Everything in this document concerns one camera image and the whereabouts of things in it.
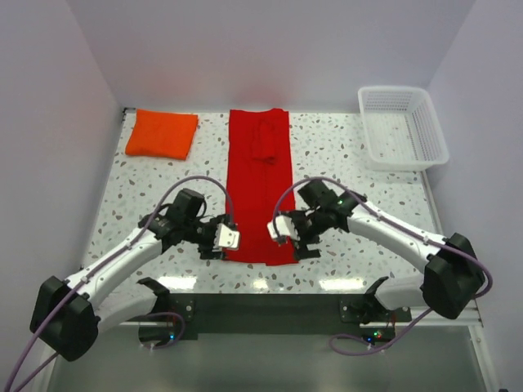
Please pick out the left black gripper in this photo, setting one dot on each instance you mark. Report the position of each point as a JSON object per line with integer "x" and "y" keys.
{"x": 206, "y": 251}

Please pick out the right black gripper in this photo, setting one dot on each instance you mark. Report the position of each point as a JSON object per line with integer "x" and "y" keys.
{"x": 302, "y": 251}

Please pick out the red t shirt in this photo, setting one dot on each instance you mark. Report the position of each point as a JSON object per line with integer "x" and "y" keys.
{"x": 259, "y": 171}

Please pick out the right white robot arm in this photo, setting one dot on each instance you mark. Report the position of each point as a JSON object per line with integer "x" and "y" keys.
{"x": 449, "y": 274}

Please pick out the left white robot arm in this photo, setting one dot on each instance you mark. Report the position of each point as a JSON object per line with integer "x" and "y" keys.
{"x": 70, "y": 313}

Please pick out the folded orange t shirt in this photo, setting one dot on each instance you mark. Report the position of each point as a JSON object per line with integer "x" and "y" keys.
{"x": 162, "y": 135}

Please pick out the white plastic basket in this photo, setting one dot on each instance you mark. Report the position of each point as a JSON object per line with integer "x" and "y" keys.
{"x": 401, "y": 128}

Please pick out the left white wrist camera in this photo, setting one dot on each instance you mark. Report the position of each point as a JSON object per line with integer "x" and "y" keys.
{"x": 227, "y": 237}

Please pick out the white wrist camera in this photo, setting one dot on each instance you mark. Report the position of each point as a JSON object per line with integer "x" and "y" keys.
{"x": 282, "y": 228}
{"x": 227, "y": 237}

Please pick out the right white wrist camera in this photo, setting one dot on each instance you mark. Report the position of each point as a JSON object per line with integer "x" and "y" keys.
{"x": 282, "y": 228}

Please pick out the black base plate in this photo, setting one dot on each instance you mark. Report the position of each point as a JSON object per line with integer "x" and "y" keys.
{"x": 267, "y": 314}

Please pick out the aluminium rail frame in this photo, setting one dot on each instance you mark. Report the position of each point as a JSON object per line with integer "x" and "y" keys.
{"x": 427, "y": 353}

